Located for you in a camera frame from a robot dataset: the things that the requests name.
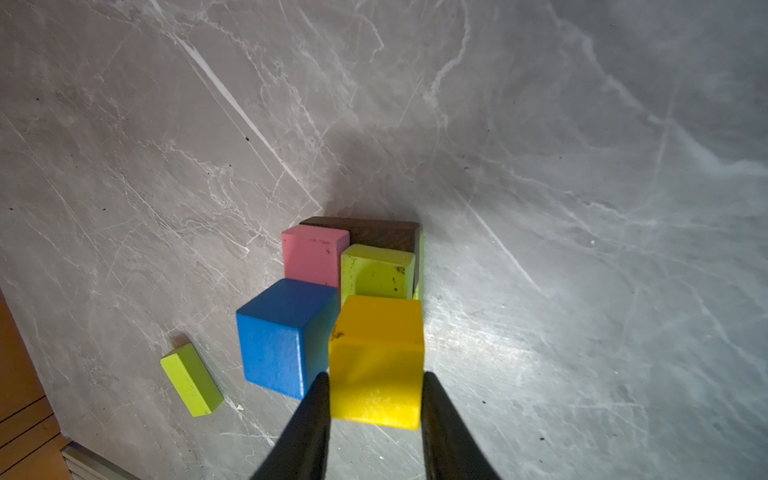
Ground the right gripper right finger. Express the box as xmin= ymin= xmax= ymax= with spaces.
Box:
xmin=421 ymin=371 xmax=500 ymax=480

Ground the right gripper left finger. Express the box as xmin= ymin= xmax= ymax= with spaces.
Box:
xmin=251 ymin=372 xmax=331 ymax=480

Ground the yellow cube block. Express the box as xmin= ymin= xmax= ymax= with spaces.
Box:
xmin=329 ymin=295 xmax=425 ymax=430

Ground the blue wood block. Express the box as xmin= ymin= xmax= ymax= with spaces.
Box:
xmin=236 ymin=278 xmax=339 ymax=400

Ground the green block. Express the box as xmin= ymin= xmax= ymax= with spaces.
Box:
xmin=160 ymin=343 xmax=224 ymax=417
xmin=413 ymin=230 xmax=425 ymax=301
xmin=340 ymin=244 xmax=416 ymax=305

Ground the pink wood block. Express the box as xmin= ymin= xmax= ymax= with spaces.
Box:
xmin=281 ymin=225 xmax=350 ymax=288

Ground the dark brown wood block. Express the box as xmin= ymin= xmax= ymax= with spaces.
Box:
xmin=300 ymin=216 xmax=422 ymax=254

